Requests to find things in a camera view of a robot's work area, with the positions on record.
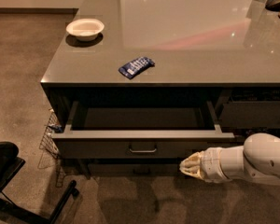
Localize cream gripper fingers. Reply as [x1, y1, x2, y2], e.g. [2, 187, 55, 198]
[179, 151, 205, 180]

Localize grey top drawer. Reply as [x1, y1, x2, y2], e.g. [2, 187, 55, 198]
[53, 102, 234, 159]

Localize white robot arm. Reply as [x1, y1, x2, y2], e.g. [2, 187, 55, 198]
[179, 133, 280, 186]

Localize right side dark drawers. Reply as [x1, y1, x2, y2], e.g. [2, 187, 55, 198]
[216, 87, 280, 138]

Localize grey counter cabinet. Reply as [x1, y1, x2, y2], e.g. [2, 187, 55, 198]
[41, 0, 280, 175]

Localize blue snack packet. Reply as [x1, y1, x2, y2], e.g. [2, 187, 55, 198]
[119, 57, 155, 79]

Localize white paper bowl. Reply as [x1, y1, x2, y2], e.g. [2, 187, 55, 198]
[66, 19, 105, 42]

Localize metal drawer handle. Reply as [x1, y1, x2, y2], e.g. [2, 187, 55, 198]
[129, 143, 158, 154]

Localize wire mesh basket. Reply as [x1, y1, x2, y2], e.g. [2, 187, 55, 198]
[38, 109, 65, 188]

